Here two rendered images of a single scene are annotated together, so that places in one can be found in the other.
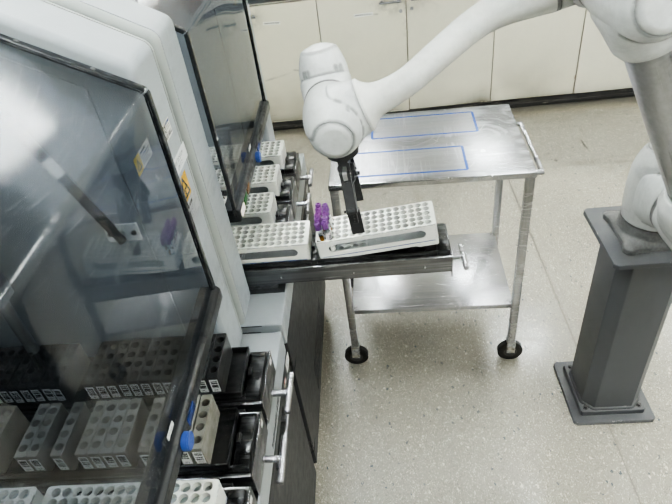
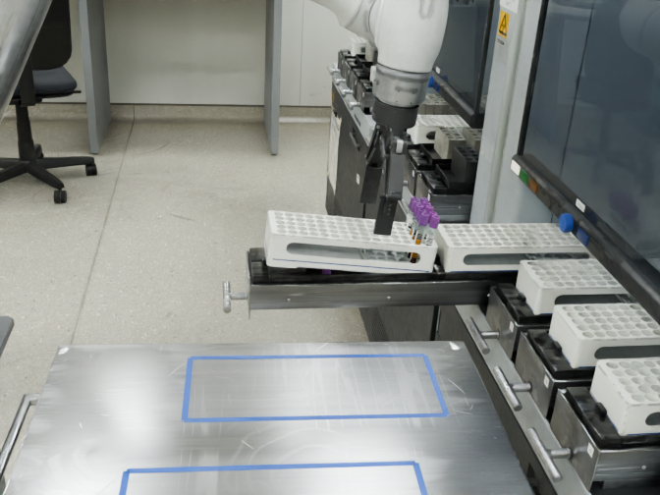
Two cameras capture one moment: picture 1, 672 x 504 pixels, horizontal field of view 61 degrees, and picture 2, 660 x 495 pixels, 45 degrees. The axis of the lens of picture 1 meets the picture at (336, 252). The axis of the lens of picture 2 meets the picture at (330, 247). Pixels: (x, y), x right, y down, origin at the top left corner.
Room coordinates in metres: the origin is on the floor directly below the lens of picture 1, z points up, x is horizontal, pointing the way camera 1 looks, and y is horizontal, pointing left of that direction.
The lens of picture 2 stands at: (2.37, -0.49, 1.47)
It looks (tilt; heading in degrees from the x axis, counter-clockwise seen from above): 26 degrees down; 164
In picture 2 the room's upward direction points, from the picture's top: 3 degrees clockwise
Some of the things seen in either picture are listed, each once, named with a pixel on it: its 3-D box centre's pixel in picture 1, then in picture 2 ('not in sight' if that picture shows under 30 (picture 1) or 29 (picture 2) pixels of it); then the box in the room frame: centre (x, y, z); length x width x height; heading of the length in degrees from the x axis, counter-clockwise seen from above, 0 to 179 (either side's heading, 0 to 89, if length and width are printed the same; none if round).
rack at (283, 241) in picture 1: (253, 245); (517, 249); (1.17, 0.21, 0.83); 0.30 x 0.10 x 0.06; 84
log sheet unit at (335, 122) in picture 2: not in sight; (331, 147); (-0.58, 0.31, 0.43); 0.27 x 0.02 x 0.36; 174
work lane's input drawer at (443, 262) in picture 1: (325, 256); (420, 276); (1.15, 0.03, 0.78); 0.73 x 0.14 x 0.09; 84
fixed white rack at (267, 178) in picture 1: (231, 185); (653, 336); (1.49, 0.28, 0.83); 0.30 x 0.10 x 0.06; 84
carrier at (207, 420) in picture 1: (205, 430); (445, 144); (0.62, 0.28, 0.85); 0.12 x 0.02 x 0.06; 175
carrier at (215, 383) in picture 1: (220, 364); (463, 165); (0.77, 0.26, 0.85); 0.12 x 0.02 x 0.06; 174
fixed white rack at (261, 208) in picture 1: (222, 214); (609, 288); (1.34, 0.30, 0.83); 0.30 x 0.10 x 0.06; 84
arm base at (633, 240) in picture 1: (646, 219); not in sight; (1.18, -0.84, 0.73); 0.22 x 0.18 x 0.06; 174
